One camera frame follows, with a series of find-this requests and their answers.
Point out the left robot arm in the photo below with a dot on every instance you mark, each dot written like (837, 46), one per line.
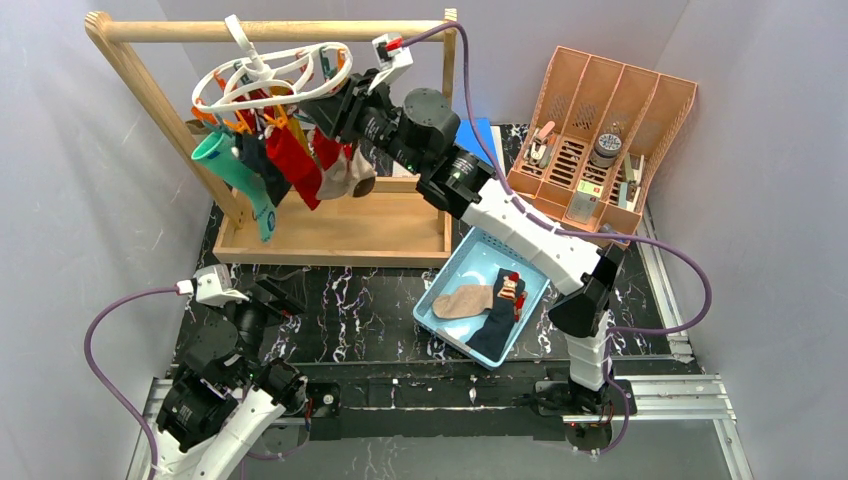
(223, 396)

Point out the white sock hanger with clips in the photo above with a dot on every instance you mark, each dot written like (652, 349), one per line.
(236, 93)

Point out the stapler in organizer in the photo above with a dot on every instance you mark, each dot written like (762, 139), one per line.
(536, 154)

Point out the blue folder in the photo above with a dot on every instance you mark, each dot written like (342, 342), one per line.
(466, 138)

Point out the navy sock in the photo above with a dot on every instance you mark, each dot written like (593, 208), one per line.
(253, 154)
(509, 295)

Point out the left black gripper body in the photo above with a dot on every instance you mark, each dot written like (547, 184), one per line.
(263, 299)

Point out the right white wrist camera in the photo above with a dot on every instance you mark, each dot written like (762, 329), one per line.
(393, 59)

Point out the light blue plastic basket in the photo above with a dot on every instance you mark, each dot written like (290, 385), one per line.
(476, 261)

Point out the pink desk file organizer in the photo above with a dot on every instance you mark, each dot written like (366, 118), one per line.
(588, 95)

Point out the beige sock in basket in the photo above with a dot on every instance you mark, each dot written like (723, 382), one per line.
(466, 301)

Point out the wooden clothes rack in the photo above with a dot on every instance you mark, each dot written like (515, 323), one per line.
(391, 227)

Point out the navy hanging sock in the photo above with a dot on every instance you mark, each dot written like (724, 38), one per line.
(253, 154)

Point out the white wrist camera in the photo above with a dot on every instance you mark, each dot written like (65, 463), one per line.
(393, 59)
(211, 286)

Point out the brown striped sock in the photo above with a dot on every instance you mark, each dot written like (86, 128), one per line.
(361, 175)

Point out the metal base rail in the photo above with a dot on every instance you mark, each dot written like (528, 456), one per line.
(522, 400)

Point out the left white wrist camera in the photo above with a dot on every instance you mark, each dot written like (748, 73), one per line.
(211, 286)

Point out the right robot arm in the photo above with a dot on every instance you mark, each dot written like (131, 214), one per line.
(420, 134)

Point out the white small box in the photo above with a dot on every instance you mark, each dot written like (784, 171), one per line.
(584, 201)

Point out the teal hanging sock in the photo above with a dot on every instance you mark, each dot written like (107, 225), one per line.
(216, 153)

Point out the grey round tin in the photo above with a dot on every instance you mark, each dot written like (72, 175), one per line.
(606, 150)

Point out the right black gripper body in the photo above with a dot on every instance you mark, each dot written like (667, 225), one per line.
(351, 107)

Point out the long red hanging sock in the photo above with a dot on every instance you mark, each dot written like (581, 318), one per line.
(296, 164)

